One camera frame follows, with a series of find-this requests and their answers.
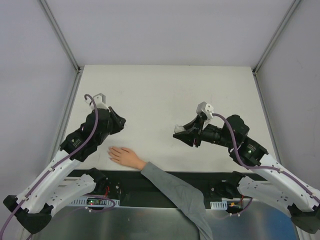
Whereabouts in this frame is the right white cable duct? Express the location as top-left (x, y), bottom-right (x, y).
top-left (210, 200), bottom-right (228, 211)

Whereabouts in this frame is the person's hand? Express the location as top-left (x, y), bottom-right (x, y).
top-left (108, 146), bottom-right (147, 171)

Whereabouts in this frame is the grey sleeved forearm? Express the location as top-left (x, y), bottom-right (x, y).
top-left (141, 162), bottom-right (213, 240)

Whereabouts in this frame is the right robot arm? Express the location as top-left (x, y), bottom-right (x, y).
top-left (173, 113), bottom-right (320, 234)

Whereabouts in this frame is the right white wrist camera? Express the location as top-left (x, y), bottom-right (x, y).
top-left (196, 101), bottom-right (214, 130)

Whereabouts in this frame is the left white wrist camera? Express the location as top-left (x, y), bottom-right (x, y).
top-left (84, 93), bottom-right (109, 110)

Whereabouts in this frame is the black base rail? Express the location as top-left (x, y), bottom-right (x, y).
top-left (62, 169), bottom-right (281, 208)

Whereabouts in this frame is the right aluminium frame post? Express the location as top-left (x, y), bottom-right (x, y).
top-left (252, 0), bottom-right (303, 76)

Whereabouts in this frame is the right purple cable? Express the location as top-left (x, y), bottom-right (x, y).
top-left (212, 113), bottom-right (320, 201)

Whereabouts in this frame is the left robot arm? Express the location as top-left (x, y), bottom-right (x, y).
top-left (3, 107), bottom-right (126, 234)

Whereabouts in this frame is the left aluminium frame post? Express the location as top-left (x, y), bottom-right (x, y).
top-left (38, 0), bottom-right (81, 72)

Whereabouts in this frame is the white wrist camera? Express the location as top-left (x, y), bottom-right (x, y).
top-left (196, 101), bottom-right (214, 130)
top-left (84, 93), bottom-right (109, 110)

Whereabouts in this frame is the clear nail polish bottle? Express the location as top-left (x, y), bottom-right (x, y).
top-left (174, 124), bottom-right (186, 134)

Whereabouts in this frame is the aluminium frame post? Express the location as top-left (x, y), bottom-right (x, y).
top-left (252, 0), bottom-right (303, 76)
top-left (38, 0), bottom-right (81, 72)

